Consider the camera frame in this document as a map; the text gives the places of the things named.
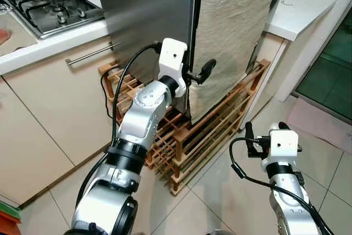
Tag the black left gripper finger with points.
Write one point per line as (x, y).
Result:
(207, 70)

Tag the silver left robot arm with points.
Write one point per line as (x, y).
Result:
(140, 116)

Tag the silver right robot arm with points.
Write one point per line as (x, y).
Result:
(287, 191)

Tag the pink floor mat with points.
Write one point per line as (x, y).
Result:
(324, 125)

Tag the beige crinkled cloth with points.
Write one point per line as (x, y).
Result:
(236, 26)

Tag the wooden slatted rack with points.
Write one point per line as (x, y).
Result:
(192, 147)

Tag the white side cabinet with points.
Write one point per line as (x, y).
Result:
(302, 4)

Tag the beige kitchen cabinet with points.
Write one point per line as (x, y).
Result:
(49, 114)

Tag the steel gas hob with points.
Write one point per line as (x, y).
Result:
(49, 15)

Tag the beige counter mat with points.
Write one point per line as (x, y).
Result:
(19, 34)

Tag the green board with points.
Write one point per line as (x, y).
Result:
(8, 208)

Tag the orange board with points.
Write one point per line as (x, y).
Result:
(8, 225)

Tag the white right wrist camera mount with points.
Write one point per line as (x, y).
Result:
(283, 144)

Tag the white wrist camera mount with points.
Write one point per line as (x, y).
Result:
(283, 144)
(172, 56)

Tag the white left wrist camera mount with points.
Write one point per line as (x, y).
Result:
(172, 56)

